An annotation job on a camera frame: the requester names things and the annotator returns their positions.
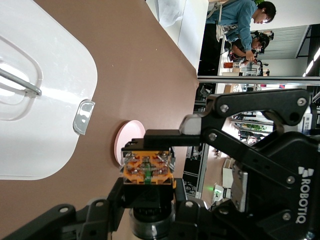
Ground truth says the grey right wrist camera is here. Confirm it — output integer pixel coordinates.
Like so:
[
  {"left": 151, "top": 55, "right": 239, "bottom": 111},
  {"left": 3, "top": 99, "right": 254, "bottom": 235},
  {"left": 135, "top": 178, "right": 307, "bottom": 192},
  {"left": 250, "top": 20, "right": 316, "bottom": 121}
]
[{"left": 231, "top": 162, "right": 249, "bottom": 214}]

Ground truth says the aluminium frame beam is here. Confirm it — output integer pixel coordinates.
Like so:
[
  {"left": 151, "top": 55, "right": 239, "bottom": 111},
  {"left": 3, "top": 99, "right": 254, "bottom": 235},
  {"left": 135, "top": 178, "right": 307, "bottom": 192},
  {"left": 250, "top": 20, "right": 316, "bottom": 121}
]
[{"left": 197, "top": 75, "right": 320, "bottom": 86}]

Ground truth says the person in blue shirt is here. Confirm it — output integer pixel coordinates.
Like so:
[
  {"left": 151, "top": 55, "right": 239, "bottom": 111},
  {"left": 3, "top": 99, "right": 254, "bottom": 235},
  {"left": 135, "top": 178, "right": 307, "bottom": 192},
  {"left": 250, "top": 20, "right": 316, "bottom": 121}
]
[{"left": 206, "top": 0, "right": 277, "bottom": 52}]

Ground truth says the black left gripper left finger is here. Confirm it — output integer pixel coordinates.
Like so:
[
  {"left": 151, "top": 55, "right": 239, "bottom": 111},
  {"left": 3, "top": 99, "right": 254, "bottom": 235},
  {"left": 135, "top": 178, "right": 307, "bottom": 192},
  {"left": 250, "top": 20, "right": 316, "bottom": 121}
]
[{"left": 2, "top": 177, "right": 126, "bottom": 240}]

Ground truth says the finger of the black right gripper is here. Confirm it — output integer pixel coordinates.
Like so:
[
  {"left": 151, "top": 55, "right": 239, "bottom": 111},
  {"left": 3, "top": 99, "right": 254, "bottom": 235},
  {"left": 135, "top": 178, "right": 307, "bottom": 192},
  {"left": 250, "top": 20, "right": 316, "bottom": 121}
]
[{"left": 143, "top": 88, "right": 312, "bottom": 193}]

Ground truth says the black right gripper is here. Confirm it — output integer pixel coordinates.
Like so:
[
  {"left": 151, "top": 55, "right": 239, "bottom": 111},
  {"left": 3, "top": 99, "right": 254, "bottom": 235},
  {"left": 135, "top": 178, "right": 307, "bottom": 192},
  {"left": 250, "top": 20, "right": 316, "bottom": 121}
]
[{"left": 212, "top": 129, "right": 320, "bottom": 240}]

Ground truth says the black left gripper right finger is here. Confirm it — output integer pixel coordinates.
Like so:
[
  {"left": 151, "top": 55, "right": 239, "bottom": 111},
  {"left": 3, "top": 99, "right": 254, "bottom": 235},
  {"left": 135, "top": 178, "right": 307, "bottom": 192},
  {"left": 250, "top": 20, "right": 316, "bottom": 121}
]
[{"left": 172, "top": 177, "right": 218, "bottom": 240}]

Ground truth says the orange black push-button switch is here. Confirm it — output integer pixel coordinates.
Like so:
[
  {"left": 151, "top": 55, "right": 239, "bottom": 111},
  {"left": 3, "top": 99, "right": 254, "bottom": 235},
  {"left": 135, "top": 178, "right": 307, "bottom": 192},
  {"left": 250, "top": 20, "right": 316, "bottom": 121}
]
[{"left": 120, "top": 139, "right": 177, "bottom": 239}]

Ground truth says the pink round plate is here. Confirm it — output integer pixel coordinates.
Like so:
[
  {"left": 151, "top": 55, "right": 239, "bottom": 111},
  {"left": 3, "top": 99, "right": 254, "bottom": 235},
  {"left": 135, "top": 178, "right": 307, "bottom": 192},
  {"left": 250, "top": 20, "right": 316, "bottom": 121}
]
[{"left": 113, "top": 119, "right": 147, "bottom": 167}]

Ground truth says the person with black headset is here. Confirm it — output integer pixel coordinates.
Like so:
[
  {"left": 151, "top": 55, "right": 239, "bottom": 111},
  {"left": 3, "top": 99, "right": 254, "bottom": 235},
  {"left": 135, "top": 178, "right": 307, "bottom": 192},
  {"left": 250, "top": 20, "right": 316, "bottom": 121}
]
[{"left": 228, "top": 29, "right": 271, "bottom": 63}]

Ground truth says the white lidded storage box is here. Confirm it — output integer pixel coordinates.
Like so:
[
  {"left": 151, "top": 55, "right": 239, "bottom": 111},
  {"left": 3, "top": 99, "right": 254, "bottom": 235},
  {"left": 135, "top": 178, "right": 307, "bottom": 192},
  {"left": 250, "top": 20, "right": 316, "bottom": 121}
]
[{"left": 0, "top": 0, "right": 99, "bottom": 181}]

